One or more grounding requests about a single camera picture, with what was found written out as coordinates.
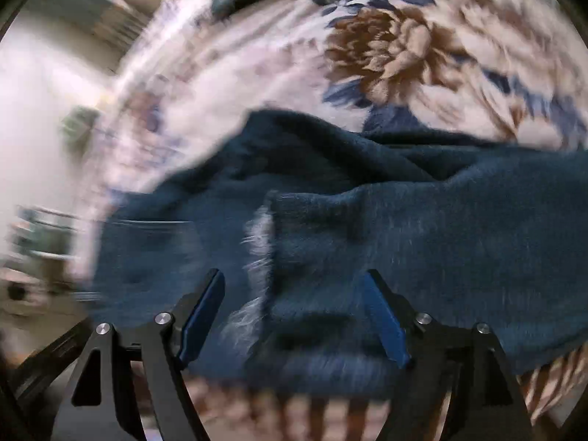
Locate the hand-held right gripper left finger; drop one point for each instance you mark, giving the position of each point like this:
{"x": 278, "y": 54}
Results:
{"x": 202, "y": 317}

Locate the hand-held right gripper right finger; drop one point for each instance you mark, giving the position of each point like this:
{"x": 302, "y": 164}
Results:
{"x": 389, "y": 324}

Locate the blue denim pants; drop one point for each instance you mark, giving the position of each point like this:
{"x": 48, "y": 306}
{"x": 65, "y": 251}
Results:
{"x": 413, "y": 239}

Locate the teal storage rack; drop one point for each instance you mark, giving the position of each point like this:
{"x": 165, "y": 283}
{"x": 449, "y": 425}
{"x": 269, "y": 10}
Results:
{"x": 41, "y": 236}

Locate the green plastic bag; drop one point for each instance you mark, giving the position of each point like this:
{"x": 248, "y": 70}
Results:
{"x": 80, "y": 124}

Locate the floral bed blanket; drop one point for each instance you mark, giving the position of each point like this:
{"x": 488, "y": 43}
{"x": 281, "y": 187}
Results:
{"x": 390, "y": 55}

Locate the striped grey-blue curtain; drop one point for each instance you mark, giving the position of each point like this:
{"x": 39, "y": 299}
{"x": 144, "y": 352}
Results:
{"x": 101, "y": 18}

